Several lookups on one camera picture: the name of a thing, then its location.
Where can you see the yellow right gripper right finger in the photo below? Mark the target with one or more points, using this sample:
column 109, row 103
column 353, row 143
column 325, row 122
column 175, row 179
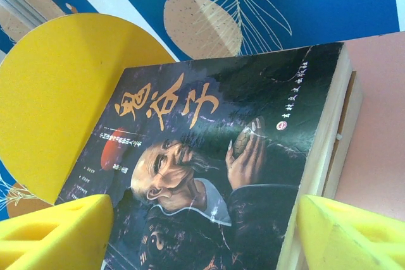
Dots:
column 354, row 241

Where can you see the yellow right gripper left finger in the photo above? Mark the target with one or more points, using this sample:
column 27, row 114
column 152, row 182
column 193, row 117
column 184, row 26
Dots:
column 47, row 238

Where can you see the yellow blue pink wooden bookshelf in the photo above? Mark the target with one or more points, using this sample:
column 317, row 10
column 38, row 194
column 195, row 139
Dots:
column 47, row 93

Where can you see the dark old man book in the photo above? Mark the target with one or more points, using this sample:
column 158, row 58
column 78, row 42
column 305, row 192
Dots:
column 205, row 156

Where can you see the aluminium frame post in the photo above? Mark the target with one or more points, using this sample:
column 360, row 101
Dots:
column 16, row 4

